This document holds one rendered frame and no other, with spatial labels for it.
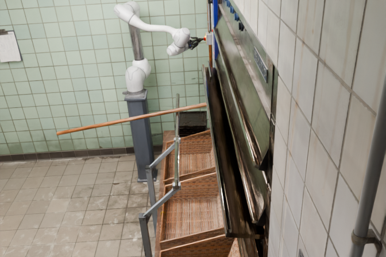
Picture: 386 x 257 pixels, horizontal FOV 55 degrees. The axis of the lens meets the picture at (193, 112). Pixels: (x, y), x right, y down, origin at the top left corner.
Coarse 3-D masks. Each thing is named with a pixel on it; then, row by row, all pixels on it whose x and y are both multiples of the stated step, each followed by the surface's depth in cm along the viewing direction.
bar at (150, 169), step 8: (176, 96) 308; (176, 104) 295; (176, 112) 282; (176, 120) 271; (176, 128) 261; (176, 136) 252; (176, 144) 243; (168, 152) 254; (176, 152) 235; (160, 160) 256; (176, 160) 227; (152, 168) 259; (176, 168) 220; (152, 176) 264; (176, 176) 213; (152, 184) 265; (176, 184) 206; (152, 192) 268; (168, 192) 211; (152, 200) 272; (160, 200) 212; (152, 208) 214; (144, 216) 217; (152, 216) 279; (144, 224) 218; (144, 232) 221; (144, 240) 225; (144, 248) 228; (152, 256) 236
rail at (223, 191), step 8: (208, 88) 257; (208, 96) 245; (208, 104) 235; (216, 136) 201; (216, 144) 194; (216, 152) 187; (216, 160) 182; (224, 184) 165; (224, 192) 160; (224, 200) 155; (224, 208) 151; (224, 216) 149
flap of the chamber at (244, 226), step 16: (208, 80) 274; (208, 112) 231; (224, 112) 231; (224, 128) 213; (224, 144) 198; (224, 160) 185; (224, 176) 173; (240, 176) 174; (240, 192) 164; (240, 208) 155; (224, 224) 147; (240, 224) 146
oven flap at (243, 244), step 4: (240, 240) 197; (244, 240) 195; (248, 240) 189; (240, 244) 194; (244, 244) 193; (248, 244) 188; (252, 244) 183; (240, 248) 192; (244, 248) 192; (248, 248) 187; (252, 248) 182; (240, 252) 191; (244, 252) 191; (248, 252) 186; (252, 252) 181; (244, 256) 188; (248, 256) 184; (252, 256) 180
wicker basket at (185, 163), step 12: (204, 132) 323; (168, 144) 329; (180, 144) 329; (192, 144) 329; (204, 144) 329; (168, 156) 334; (180, 156) 332; (192, 156) 331; (204, 156) 330; (168, 168) 318; (180, 168) 317; (192, 168) 316; (204, 168) 314; (168, 180) 280; (180, 180) 281; (216, 180) 281
